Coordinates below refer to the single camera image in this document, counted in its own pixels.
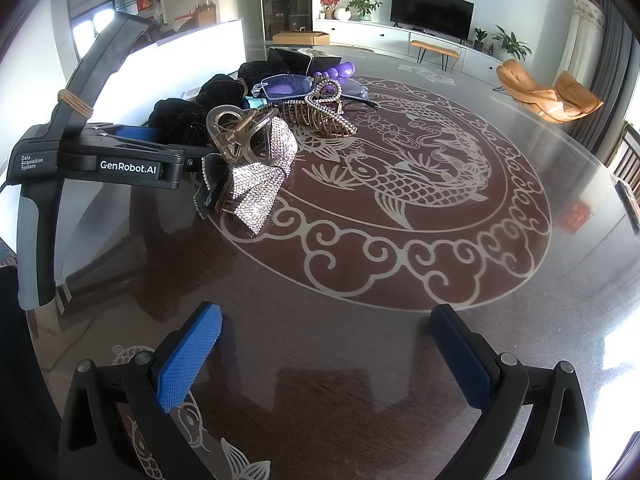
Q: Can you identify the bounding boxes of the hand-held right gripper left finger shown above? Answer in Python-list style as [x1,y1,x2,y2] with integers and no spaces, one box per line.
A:
[57,301,223,480]

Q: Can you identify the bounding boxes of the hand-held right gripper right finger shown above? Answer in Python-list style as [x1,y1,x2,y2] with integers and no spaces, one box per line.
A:
[430,304,593,480]

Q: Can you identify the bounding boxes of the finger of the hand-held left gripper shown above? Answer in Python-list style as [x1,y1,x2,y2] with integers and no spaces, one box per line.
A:
[62,126,212,174]

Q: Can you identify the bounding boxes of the black fluffy scrunchie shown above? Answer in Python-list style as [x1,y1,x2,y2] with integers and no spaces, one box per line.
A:
[148,97,213,148]
[194,74,247,111]
[236,61,273,92]

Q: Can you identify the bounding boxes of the white storage box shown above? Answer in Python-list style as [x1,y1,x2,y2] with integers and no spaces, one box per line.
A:
[50,19,247,306]

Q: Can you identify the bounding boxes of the rhinestone bow hair claw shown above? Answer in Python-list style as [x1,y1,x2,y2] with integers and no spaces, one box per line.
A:
[192,104,299,235]

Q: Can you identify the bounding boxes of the clear frame glasses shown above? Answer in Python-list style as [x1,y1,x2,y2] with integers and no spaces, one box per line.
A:
[251,74,379,111]

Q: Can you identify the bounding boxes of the black rectangular box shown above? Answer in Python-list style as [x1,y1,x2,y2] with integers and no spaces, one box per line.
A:
[267,46,314,78]

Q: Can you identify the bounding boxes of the pearl hair claw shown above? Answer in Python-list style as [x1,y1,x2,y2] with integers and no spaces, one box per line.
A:
[277,80,358,138]

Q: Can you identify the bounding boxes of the purple toy wand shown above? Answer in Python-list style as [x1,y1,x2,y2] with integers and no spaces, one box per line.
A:
[242,61,358,109]

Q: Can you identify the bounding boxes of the dark patterned desktop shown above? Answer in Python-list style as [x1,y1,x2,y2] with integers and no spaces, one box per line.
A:
[30,45,640,480]

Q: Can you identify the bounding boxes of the tan rubber band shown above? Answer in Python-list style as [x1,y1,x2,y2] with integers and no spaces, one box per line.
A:
[57,88,96,116]

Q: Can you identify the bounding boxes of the brown cardboard box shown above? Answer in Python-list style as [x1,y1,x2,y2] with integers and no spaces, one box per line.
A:
[272,31,331,46]

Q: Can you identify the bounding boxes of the dark flat object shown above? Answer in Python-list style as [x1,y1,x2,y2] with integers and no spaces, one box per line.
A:
[617,180,640,236]

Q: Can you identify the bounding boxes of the white television cabinet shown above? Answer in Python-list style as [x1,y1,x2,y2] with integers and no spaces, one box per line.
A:
[312,19,506,76]

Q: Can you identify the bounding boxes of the wooden chair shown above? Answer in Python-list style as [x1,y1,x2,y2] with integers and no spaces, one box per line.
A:
[605,122,640,196]

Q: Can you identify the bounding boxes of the green potted plant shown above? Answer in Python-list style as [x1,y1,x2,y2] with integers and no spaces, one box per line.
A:
[346,0,383,22]

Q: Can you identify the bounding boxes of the orange lounge chair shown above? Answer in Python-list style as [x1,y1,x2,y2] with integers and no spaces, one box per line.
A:
[496,58,604,123]

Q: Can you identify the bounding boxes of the wooden bench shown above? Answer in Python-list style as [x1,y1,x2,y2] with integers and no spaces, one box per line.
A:
[411,40,461,73]

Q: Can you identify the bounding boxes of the large leafy potted plant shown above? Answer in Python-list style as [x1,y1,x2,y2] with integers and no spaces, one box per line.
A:
[492,25,532,61]

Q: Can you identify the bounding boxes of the black television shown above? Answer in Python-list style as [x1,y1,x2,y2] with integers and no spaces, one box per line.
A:
[391,0,475,41]

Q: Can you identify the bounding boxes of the grey curtain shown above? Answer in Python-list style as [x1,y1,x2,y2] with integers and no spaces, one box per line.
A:
[585,0,632,156]

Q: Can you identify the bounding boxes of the white standing air conditioner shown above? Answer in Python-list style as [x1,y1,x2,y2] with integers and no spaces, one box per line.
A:
[560,0,607,101]

